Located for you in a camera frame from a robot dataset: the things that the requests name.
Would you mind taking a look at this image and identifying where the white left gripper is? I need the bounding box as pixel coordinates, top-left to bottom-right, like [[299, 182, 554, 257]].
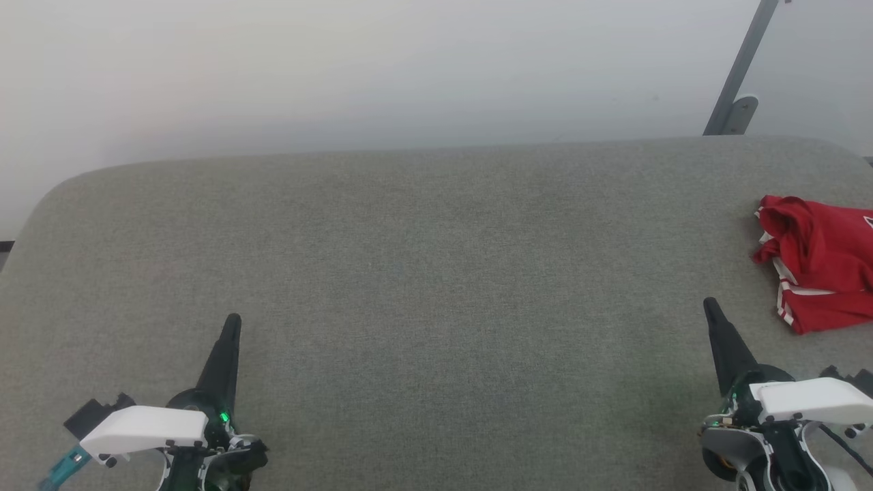
[[79, 312, 243, 466]]

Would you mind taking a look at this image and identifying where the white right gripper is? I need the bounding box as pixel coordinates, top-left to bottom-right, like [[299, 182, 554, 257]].
[[702, 296, 873, 426]]

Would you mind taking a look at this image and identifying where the red and white shirt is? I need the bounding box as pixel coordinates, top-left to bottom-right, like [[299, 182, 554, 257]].
[[752, 195, 873, 335]]

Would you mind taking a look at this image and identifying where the grey fabric sofa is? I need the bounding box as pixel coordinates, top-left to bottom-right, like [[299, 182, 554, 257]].
[[0, 135, 873, 491]]

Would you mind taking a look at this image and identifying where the teal cable connector plug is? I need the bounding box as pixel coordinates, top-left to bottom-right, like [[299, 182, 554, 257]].
[[38, 447, 93, 491]]

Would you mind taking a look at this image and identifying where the grey metal bar with bracket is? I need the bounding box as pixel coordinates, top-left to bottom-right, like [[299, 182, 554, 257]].
[[702, 0, 782, 136]]

